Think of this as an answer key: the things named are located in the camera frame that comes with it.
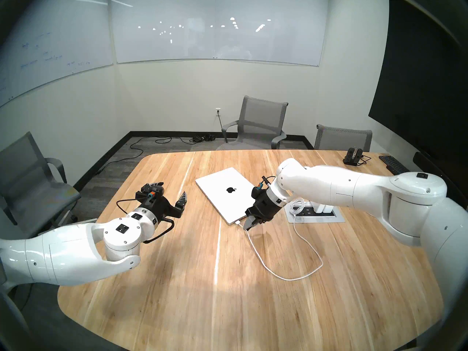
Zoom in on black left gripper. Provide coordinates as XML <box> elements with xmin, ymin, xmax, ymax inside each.
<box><xmin>135</xmin><ymin>182</ymin><xmax>188</xmax><ymax>223</ymax></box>

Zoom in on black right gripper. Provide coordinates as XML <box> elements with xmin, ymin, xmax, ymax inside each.
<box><xmin>244</xmin><ymin>186</ymin><xmax>283</xmax><ymax>232</ymax></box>

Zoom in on white MagSafe charging cable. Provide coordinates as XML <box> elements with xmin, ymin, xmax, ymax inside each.
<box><xmin>236</xmin><ymin>198</ymin><xmax>324</xmax><ymax>281</ymax></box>

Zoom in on silver closed MacBook laptop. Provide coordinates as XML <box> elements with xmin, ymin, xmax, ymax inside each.
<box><xmin>195</xmin><ymin>167</ymin><xmax>258</xmax><ymax>225</ymax></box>

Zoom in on black controller charging dock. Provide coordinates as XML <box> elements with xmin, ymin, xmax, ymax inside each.
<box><xmin>343</xmin><ymin>148</ymin><xmax>365</xmax><ymax>166</ymax></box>

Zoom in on grey tabletop power outlet plate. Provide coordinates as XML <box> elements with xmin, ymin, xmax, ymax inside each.
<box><xmin>284</xmin><ymin>202</ymin><xmax>345</xmax><ymax>223</ymax></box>

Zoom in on grey mesh office chair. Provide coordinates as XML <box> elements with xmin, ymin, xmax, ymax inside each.
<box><xmin>221</xmin><ymin>95</ymin><xmax>288</xmax><ymax>150</ymax></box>
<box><xmin>0</xmin><ymin>132</ymin><xmax>81</xmax><ymax>237</ymax></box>
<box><xmin>314</xmin><ymin>124</ymin><xmax>373</xmax><ymax>152</ymax></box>

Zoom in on black keyboard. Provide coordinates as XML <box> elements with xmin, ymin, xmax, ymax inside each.
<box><xmin>379</xmin><ymin>155</ymin><xmax>411</xmax><ymax>175</ymax></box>

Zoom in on wide blank glass whiteboard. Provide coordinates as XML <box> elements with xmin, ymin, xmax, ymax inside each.
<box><xmin>110</xmin><ymin>0</ymin><xmax>329</xmax><ymax>67</ymax></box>

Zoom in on black video sound bar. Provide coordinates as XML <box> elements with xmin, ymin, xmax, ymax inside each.
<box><xmin>413</xmin><ymin>152</ymin><xmax>468</xmax><ymax>208</ymax></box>

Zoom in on glass whiteboard with blue writing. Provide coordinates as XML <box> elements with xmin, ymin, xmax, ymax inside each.
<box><xmin>0</xmin><ymin>0</ymin><xmax>114</xmax><ymax>107</ymax></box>

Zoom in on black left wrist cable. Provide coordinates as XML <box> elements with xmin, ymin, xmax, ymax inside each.
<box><xmin>116</xmin><ymin>199</ymin><xmax>175</xmax><ymax>244</ymax></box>

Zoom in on black floor cables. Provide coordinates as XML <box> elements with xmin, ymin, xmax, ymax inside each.
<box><xmin>97</xmin><ymin>134</ymin><xmax>216</xmax><ymax>175</ymax></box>

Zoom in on large black wall screen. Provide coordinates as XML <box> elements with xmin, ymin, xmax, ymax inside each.
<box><xmin>368</xmin><ymin>0</ymin><xmax>468</xmax><ymax>179</ymax></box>

